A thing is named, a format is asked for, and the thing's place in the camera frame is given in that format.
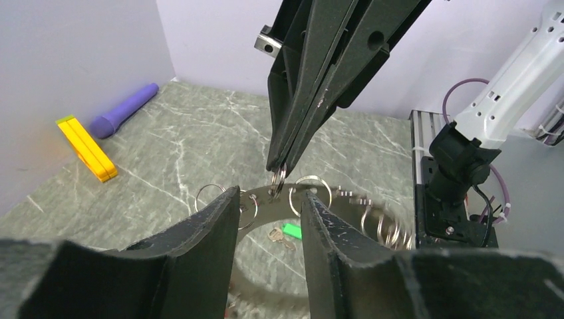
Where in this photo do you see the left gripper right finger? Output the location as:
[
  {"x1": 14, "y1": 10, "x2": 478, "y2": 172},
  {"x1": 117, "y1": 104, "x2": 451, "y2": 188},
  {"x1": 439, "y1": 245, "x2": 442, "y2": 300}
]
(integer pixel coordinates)
[{"x1": 301, "y1": 191, "x2": 564, "y2": 319}]

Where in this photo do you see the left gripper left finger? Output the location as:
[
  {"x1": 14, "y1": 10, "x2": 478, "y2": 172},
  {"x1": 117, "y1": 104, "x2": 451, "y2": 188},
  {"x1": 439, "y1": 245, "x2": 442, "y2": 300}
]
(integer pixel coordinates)
[{"x1": 17, "y1": 186, "x2": 240, "y2": 318}]

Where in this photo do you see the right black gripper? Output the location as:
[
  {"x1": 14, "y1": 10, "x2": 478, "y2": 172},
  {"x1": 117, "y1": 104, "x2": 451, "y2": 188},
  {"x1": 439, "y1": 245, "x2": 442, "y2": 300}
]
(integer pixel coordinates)
[{"x1": 255, "y1": 0, "x2": 430, "y2": 171}]

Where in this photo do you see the key with green tag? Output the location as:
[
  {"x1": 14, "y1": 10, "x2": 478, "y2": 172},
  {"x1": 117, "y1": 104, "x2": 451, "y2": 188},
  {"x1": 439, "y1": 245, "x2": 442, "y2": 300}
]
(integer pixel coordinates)
[{"x1": 267, "y1": 223, "x2": 302, "y2": 251}]

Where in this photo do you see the metal disc with keyrings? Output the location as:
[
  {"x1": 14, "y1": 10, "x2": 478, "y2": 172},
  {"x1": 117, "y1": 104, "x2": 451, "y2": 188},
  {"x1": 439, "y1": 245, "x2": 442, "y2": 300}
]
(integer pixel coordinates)
[{"x1": 194, "y1": 163, "x2": 417, "y2": 319}]

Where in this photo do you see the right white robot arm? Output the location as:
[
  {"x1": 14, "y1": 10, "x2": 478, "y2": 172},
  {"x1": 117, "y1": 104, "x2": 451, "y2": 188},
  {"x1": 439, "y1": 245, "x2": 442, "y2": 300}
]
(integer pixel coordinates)
[{"x1": 255, "y1": 1, "x2": 563, "y2": 248}]

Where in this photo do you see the yellow block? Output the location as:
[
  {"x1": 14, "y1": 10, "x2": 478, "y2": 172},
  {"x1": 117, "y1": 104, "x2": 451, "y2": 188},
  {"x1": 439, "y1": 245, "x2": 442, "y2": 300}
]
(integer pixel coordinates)
[{"x1": 56, "y1": 115, "x2": 118, "y2": 182}]

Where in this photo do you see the purple microphone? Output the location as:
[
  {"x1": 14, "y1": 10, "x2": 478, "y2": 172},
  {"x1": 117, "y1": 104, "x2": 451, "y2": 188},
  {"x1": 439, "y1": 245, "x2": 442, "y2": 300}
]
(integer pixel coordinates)
[{"x1": 89, "y1": 83, "x2": 159, "y2": 139}]

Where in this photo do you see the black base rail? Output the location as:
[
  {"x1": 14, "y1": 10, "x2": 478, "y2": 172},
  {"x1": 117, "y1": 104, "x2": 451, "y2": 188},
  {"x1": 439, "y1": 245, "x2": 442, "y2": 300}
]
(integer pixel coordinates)
[{"x1": 410, "y1": 110, "x2": 501, "y2": 248}]

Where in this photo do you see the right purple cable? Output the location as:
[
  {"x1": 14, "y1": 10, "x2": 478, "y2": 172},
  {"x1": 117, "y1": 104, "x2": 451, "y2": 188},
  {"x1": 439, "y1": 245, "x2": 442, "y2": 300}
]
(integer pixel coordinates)
[{"x1": 442, "y1": 78, "x2": 512, "y2": 225}]

